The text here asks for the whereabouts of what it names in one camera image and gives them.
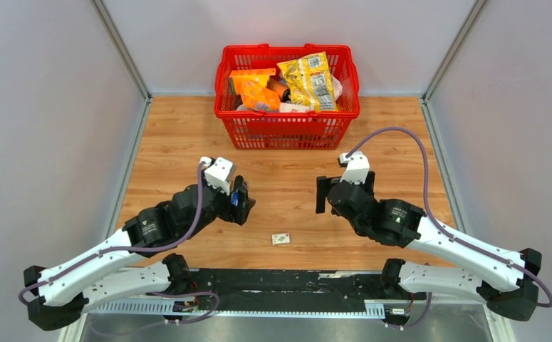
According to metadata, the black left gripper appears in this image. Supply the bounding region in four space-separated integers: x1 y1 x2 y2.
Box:
182 169 256 240

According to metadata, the blue and black stapler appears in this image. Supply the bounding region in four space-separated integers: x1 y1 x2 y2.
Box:
231 175 249 209

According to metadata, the white staple box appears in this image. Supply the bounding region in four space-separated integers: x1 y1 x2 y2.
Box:
271 233 291 246

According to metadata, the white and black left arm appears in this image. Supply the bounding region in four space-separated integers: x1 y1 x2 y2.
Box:
24 177 256 331

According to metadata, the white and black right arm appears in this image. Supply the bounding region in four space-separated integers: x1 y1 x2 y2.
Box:
316 176 542 321

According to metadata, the red plastic shopping basket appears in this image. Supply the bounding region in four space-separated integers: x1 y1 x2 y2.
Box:
214 43 360 150

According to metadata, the yellow snack bag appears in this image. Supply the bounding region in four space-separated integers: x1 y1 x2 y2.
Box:
277 52 338 113

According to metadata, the orange snack packet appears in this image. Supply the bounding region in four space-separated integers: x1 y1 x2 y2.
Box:
241 88 281 111

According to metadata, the orange carton box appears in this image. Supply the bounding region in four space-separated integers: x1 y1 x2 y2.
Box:
229 68 276 95

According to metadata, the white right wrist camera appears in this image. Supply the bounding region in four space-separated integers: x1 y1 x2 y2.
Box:
338 151 370 185

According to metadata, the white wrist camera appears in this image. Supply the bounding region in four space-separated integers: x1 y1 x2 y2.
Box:
338 151 370 185
199 156 236 195

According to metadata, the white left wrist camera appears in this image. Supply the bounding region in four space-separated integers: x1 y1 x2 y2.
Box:
199 156 236 195

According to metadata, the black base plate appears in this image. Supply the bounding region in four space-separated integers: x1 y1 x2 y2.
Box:
165 268 411 309

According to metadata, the white slotted cable duct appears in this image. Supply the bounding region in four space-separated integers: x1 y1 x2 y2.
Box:
90 297 385 319

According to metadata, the aluminium frame rail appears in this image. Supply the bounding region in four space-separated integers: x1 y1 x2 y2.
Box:
90 0 152 103

